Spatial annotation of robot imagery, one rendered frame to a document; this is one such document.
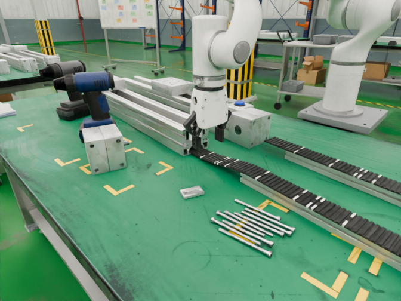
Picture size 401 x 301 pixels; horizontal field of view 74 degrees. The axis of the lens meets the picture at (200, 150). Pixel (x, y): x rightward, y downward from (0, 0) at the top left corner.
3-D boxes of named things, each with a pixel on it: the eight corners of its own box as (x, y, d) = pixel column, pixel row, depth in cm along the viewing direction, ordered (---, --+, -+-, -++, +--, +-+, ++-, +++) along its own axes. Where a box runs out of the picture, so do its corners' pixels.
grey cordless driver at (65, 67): (96, 113, 116) (87, 60, 106) (52, 127, 101) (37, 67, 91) (85, 110, 119) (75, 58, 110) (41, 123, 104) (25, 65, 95)
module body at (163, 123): (207, 147, 85) (208, 122, 81) (182, 156, 79) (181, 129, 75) (107, 97, 140) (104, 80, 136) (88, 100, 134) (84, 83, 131)
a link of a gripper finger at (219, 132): (222, 120, 74) (221, 143, 77) (230, 118, 76) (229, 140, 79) (215, 117, 77) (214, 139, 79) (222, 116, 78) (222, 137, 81)
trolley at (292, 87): (351, 110, 376) (371, 31, 332) (346, 121, 334) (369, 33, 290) (278, 99, 425) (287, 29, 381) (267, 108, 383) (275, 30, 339)
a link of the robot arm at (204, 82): (206, 79, 62) (206, 91, 63) (233, 74, 67) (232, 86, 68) (184, 73, 68) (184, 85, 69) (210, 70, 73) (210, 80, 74)
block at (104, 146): (135, 165, 74) (132, 134, 70) (92, 175, 70) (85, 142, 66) (127, 151, 82) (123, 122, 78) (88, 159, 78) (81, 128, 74)
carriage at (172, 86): (193, 98, 116) (193, 82, 113) (172, 103, 109) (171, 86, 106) (172, 91, 127) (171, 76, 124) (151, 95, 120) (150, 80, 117)
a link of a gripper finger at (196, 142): (191, 130, 68) (192, 153, 71) (201, 127, 70) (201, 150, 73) (184, 126, 70) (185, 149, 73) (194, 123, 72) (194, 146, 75)
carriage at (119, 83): (126, 94, 122) (124, 79, 119) (102, 98, 116) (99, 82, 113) (111, 88, 133) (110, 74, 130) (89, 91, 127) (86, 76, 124)
